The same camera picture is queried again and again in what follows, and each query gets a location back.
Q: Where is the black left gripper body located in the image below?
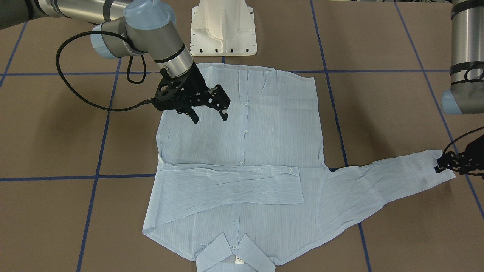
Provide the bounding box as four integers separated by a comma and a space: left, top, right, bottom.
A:
441, 135, 484, 177

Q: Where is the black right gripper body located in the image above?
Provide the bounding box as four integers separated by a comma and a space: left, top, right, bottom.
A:
153, 63, 231, 113

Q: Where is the light blue striped shirt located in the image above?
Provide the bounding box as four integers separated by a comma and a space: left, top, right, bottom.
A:
142, 63, 455, 272

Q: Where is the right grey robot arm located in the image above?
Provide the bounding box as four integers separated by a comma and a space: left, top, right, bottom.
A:
1, 0, 231, 123

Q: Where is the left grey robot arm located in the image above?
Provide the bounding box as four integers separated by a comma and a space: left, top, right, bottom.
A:
435, 0, 484, 177

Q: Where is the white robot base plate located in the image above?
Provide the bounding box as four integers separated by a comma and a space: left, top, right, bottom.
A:
189, 0, 258, 56

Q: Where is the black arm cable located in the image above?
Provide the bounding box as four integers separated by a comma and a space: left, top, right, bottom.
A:
56, 31, 156, 112

